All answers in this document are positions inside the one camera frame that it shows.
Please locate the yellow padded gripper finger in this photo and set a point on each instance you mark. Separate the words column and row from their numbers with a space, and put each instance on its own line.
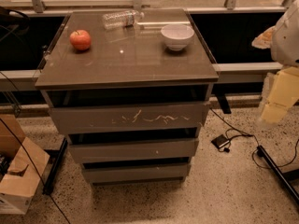
column 280, row 93

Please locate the grey drawer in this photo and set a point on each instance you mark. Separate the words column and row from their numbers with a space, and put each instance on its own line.
column 125, row 118
column 136, row 173
column 134, row 151

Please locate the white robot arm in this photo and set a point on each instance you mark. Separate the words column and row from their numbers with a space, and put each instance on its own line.
column 283, row 38

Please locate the grey top drawer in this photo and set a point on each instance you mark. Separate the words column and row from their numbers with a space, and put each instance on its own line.
column 125, row 118

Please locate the grey drawer cabinet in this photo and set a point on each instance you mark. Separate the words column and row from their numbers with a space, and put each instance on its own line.
column 129, row 66

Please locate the grey bottom drawer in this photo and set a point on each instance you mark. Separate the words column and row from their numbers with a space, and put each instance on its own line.
column 136, row 173

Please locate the black stand leg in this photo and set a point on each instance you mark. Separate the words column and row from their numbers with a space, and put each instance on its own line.
column 285, row 178

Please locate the black power adapter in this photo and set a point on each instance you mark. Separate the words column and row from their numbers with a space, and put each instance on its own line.
column 220, row 141

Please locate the white ceramic bowl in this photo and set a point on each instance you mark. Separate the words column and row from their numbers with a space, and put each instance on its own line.
column 177, row 36

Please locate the clear plastic water bottle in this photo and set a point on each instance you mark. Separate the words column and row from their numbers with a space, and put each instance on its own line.
column 121, row 19

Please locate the red apple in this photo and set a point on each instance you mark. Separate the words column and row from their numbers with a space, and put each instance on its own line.
column 80, row 40

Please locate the black metal floor bar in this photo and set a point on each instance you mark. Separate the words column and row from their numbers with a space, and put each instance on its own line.
column 56, row 160

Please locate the brown cardboard box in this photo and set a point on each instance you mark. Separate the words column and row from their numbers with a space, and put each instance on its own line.
column 26, row 164

